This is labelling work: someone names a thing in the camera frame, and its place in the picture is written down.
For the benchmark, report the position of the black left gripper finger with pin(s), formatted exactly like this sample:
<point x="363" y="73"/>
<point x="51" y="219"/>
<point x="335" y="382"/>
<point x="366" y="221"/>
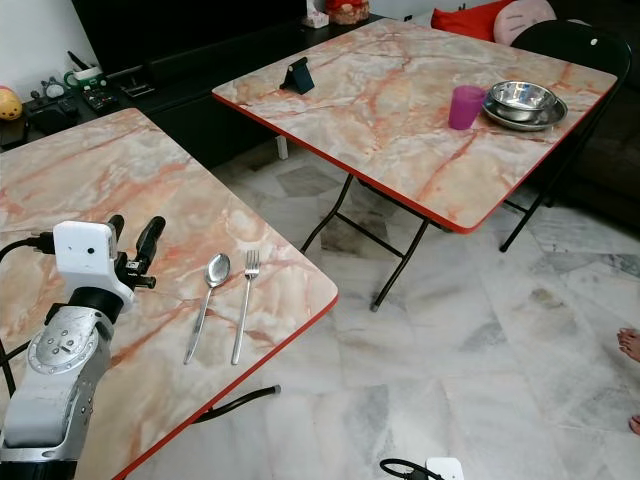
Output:
<point x="117" y="226"/>
<point x="151" y="240"/>

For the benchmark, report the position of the marble folding table with cutlery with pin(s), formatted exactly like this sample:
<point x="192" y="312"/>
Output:
<point x="120" y="170"/>

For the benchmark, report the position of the steel spoon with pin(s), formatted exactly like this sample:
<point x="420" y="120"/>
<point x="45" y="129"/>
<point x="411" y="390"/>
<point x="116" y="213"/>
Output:
<point x="218" y="268"/>

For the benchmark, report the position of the steel fork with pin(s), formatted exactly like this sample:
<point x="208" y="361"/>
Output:
<point x="251" y="264"/>

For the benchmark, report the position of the black device box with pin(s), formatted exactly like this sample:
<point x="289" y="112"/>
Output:
<point x="52" y="113"/>

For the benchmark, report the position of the white green gadget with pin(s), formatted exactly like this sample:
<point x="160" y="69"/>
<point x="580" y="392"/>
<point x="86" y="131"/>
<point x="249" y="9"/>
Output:
<point x="87" y="75"/>

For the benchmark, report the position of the yellow pink plush toy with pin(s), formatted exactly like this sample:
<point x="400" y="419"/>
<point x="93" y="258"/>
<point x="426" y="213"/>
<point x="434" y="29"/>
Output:
<point x="9" y="104"/>

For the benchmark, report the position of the black television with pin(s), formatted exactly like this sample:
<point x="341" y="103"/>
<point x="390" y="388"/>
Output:
<point x="190" y="25"/>

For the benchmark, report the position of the blue phone stand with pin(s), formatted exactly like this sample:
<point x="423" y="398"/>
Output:
<point x="300" y="76"/>

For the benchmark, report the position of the marble folding table with bowl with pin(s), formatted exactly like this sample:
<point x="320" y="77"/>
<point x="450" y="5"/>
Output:
<point x="390" y="130"/>

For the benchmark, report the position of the small white ornament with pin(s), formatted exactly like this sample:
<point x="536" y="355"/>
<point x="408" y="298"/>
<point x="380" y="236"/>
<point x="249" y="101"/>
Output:
<point x="315" y="16"/>

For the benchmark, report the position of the purple plastic cup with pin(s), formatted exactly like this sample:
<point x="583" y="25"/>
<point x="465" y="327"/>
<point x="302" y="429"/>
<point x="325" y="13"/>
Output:
<point x="466" y="108"/>

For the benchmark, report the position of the red cushion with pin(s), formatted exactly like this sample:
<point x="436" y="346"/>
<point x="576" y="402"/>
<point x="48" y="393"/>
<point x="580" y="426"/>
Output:
<point x="465" y="18"/>

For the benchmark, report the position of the steel plate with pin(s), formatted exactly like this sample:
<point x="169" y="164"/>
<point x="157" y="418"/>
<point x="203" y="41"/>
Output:
<point x="525" y="124"/>

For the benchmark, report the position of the steel bowl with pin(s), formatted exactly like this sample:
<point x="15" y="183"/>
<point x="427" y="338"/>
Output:
<point x="523" y="97"/>

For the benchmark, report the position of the pink plush cushion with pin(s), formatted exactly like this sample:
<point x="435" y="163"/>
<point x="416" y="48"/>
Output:
<point x="522" y="20"/>

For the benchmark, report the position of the black chair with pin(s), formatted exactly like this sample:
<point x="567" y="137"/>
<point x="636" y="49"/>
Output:
<point x="575" y="40"/>

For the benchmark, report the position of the person's bare foot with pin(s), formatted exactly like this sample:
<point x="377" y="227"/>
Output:
<point x="631" y="345"/>
<point x="636" y="425"/>

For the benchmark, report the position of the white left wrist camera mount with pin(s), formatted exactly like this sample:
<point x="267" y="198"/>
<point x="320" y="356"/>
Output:
<point x="85" y="250"/>

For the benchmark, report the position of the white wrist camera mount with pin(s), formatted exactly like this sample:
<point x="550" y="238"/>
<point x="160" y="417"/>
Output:
<point x="445" y="469"/>
<point x="85" y="250"/>

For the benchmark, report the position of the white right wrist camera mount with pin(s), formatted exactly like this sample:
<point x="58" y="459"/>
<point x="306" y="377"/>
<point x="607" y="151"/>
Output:
<point x="445" y="469"/>

